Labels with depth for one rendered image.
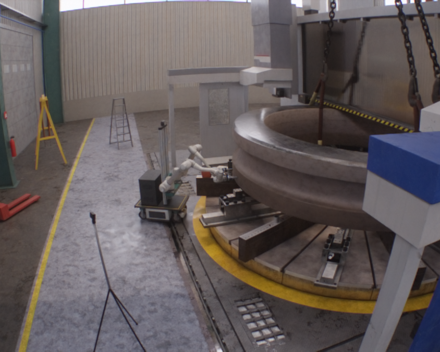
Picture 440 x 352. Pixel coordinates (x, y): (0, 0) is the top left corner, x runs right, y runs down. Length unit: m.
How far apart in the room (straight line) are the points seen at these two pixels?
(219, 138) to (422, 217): 8.64
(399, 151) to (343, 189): 3.16
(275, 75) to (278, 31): 1.19
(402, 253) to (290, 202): 3.40
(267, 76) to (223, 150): 2.65
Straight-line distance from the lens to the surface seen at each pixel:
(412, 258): 1.66
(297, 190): 4.90
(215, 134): 9.71
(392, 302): 1.78
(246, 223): 5.86
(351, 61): 8.19
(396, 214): 1.59
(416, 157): 1.45
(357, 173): 4.40
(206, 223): 5.77
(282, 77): 8.69
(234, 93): 9.68
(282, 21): 8.80
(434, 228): 1.56
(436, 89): 5.78
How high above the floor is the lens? 3.04
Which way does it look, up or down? 19 degrees down
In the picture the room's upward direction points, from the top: 1 degrees counter-clockwise
